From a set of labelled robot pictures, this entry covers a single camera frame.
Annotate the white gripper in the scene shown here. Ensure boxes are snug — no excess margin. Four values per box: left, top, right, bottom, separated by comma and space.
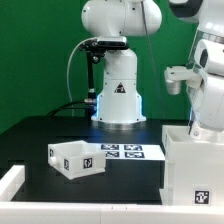
187, 75, 224, 139

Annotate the large white drawer housing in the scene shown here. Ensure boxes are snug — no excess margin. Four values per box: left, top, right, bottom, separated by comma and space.
160, 125, 224, 207

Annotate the small white drawer box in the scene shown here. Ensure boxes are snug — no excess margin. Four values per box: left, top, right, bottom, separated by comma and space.
48, 140, 106, 180

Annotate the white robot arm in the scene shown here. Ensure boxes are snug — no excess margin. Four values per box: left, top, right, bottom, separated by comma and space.
81, 0, 224, 135

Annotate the white marker sheet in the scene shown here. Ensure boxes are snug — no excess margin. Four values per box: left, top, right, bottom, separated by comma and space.
94, 143, 165, 161

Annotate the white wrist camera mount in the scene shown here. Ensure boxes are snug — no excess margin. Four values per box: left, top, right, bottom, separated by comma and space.
164, 66, 202, 95

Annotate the black cable bundle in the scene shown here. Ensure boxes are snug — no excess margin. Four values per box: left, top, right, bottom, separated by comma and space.
46, 99, 98, 118

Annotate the black camera on stand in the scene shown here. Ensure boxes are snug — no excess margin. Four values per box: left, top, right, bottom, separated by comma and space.
79, 36, 129, 99

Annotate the grey cable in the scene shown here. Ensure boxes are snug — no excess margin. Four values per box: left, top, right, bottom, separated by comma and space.
66, 37, 98, 103

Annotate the white left rail block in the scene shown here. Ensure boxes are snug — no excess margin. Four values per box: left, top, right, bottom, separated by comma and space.
0, 165, 25, 202

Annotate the white front rail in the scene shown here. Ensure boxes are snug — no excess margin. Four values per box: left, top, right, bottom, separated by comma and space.
0, 202, 224, 224

